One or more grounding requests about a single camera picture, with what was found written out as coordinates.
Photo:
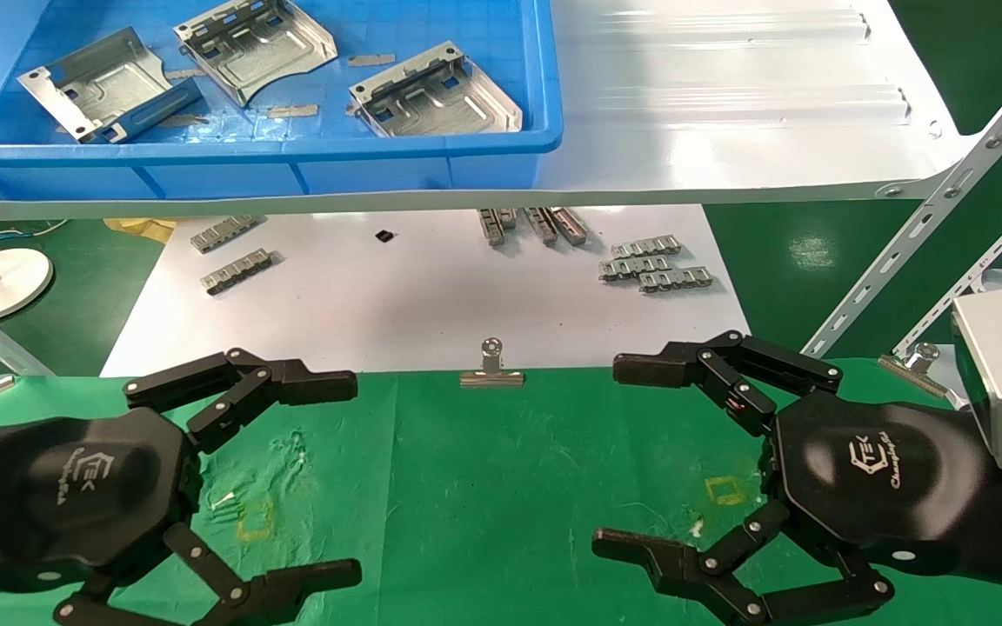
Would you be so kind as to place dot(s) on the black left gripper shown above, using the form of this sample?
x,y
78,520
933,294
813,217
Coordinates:
x,y
75,487

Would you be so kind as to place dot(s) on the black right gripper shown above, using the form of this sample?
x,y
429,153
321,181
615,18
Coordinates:
x,y
875,478

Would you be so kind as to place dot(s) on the sheet metal bracket part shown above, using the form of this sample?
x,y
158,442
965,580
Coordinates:
x,y
110,83
266,43
440,100

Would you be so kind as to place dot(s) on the small metal link strip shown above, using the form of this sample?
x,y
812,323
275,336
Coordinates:
x,y
541,226
492,226
224,233
238,271
677,279
631,268
571,226
647,246

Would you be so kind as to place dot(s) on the green cloth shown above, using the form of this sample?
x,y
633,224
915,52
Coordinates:
x,y
484,487

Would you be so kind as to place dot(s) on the white paper sheet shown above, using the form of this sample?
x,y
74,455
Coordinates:
x,y
379,304

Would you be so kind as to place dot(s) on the perforated white angle strut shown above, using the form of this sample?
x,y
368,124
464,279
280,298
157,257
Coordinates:
x,y
24,356
988,261
945,200

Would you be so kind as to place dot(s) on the yellow crumpled tape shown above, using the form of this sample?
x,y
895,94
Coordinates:
x,y
140,228

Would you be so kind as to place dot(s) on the blue plastic bin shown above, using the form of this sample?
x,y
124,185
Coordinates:
x,y
205,169

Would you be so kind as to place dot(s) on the white metal shelf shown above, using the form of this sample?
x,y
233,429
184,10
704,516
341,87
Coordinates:
x,y
727,130

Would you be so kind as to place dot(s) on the grey tape strip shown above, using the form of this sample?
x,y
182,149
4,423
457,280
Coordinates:
x,y
292,111
183,75
370,60

